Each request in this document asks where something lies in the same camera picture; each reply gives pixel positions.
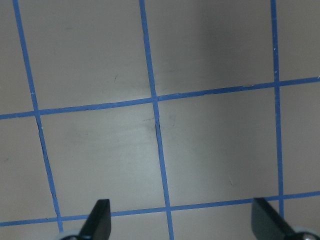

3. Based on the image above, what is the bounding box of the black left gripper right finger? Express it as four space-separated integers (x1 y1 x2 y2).
251 197 296 240

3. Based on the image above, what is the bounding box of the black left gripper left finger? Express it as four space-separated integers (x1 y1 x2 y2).
77 199 112 240

